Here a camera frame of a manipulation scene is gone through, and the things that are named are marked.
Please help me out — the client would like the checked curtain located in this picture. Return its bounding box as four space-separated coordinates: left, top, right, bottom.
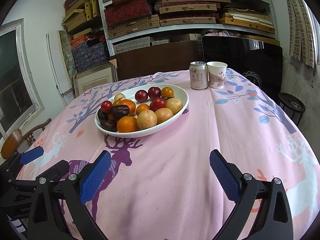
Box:
286 0 316 68

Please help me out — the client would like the red cherry tomato front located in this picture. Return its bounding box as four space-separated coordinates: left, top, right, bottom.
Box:
100 100 113 113

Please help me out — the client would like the white paper cup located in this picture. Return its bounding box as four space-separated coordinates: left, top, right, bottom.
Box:
207 61 228 89

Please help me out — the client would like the black round stool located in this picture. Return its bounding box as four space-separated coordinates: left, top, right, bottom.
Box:
278 92 306 126

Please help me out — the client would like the large orange mandarin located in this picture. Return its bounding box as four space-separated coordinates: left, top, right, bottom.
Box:
117 116 139 133

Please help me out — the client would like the pink deer print tablecloth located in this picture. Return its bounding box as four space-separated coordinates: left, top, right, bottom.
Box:
19 69 319 239

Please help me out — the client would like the pink drink can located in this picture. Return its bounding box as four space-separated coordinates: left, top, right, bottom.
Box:
189 61 208 90

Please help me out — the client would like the yellow orange tomato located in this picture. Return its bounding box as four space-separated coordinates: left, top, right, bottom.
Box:
161 87 174 98

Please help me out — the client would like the window left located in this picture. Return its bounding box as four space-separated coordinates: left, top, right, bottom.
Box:
1 19 44 140

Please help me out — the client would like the white metal shelf unit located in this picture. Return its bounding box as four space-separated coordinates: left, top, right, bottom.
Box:
98 0 278 56

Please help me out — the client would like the wooden armchair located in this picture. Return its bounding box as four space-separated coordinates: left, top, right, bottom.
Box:
1 118 52 160

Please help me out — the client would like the yellow peach fruit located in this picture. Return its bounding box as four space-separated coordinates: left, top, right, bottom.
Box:
137 110 157 129

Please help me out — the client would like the framed picture leaning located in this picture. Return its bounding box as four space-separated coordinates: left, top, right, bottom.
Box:
73 59 118 97

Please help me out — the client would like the dark passion fruit top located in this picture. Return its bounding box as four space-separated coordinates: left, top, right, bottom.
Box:
111 105 130 119

